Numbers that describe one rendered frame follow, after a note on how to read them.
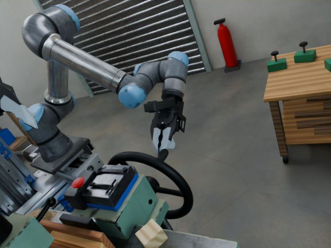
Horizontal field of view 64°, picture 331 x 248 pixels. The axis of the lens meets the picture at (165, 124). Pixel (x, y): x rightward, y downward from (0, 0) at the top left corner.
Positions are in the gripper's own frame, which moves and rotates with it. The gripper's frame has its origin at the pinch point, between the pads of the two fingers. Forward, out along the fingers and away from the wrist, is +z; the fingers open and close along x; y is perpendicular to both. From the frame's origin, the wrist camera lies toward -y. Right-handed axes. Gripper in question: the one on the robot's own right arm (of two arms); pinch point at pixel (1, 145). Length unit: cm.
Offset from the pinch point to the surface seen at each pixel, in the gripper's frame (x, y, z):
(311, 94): -108, 83, 20
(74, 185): -7.6, 6.8, 13.1
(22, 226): -1.3, -5.5, 16.2
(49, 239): -2.4, -1.5, 20.6
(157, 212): -20.7, 13.4, 27.4
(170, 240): -22.2, 2.3, 31.5
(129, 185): -18.2, 8.5, 18.6
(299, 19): -212, 215, -51
